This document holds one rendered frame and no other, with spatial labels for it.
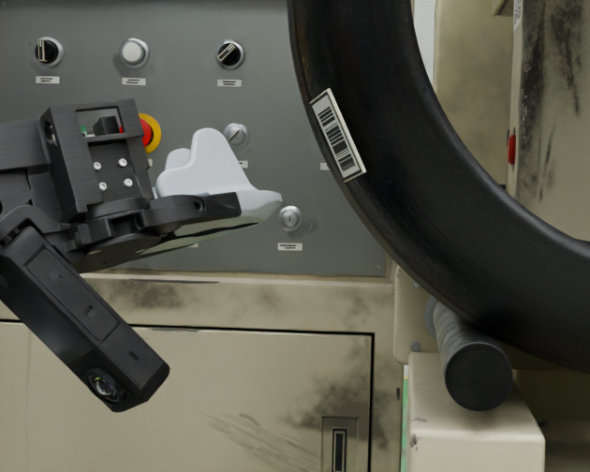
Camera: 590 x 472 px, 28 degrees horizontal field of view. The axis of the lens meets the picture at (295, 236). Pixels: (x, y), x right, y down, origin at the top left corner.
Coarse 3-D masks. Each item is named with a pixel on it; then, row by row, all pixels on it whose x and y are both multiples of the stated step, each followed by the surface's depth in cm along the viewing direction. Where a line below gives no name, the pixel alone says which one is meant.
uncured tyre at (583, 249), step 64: (320, 0) 78; (384, 0) 76; (320, 64) 79; (384, 64) 77; (320, 128) 81; (384, 128) 77; (448, 128) 76; (384, 192) 79; (448, 192) 77; (448, 256) 78; (512, 256) 76; (576, 256) 76; (512, 320) 79; (576, 320) 77
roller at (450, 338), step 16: (448, 320) 93; (464, 320) 89; (448, 336) 86; (464, 336) 81; (480, 336) 80; (448, 352) 80; (464, 352) 77; (480, 352) 76; (496, 352) 77; (448, 368) 77; (464, 368) 77; (480, 368) 76; (496, 368) 76; (448, 384) 77; (464, 384) 77; (480, 384) 76; (496, 384) 76; (464, 400) 77; (480, 400) 77; (496, 400) 76
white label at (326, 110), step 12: (324, 96) 78; (312, 108) 80; (324, 108) 78; (336, 108) 77; (324, 120) 79; (336, 120) 77; (324, 132) 80; (336, 132) 78; (348, 132) 77; (336, 144) 79; (348, 144) 77; (336, 156) 80; (348, 156) 78; (348, 168) 79; (360, 168) 77; (348, 180) 80
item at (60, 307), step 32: (0, 256) 61; (32, 256) 62; (0, 288) 64; (32, 288) 62; (64, 288) 62; (32, 320) 64; (64, 320) 62; (96, 320) 63; (64, 352) 65; (96, 352) 63; (128, 352) 63; (96, 384) 64; (128, 384) 63; (160, 384) 64
